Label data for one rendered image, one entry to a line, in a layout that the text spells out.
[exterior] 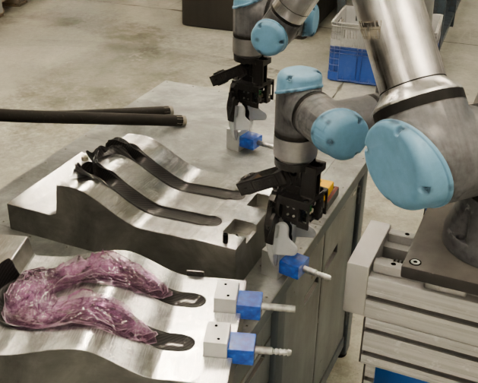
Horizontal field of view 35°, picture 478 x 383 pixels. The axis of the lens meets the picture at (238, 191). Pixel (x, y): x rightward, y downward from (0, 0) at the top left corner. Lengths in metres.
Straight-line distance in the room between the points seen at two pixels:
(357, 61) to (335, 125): 3.47
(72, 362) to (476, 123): 0.64
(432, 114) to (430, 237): 0.26
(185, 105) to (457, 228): 1.21
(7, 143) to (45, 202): 2.37
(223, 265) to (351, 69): 3.34
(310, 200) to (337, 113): 0.21
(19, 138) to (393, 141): 3.18
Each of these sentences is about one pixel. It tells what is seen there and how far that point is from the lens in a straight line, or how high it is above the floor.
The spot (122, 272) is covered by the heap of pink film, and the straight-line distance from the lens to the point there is 1.26.
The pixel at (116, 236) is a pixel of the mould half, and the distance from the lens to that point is 1.46.
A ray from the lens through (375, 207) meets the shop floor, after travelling 3.31.
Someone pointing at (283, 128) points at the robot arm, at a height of 1.11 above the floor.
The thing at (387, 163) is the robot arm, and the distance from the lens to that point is 0.95.
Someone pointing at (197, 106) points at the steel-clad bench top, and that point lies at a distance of 2.15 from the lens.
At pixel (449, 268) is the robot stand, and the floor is 1.04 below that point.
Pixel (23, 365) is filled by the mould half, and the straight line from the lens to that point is 1.19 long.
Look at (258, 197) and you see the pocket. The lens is 1.52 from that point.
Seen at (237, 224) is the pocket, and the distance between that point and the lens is 1.43.
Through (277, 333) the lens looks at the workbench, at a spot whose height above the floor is 0.57.
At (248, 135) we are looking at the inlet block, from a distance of 1.87.
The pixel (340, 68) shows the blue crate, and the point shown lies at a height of 0.09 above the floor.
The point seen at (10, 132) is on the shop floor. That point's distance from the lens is 4.06.
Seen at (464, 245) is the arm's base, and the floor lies 1.06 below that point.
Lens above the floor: 1.62
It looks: 29 degrees down
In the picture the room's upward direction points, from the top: 1 degrees clockwise
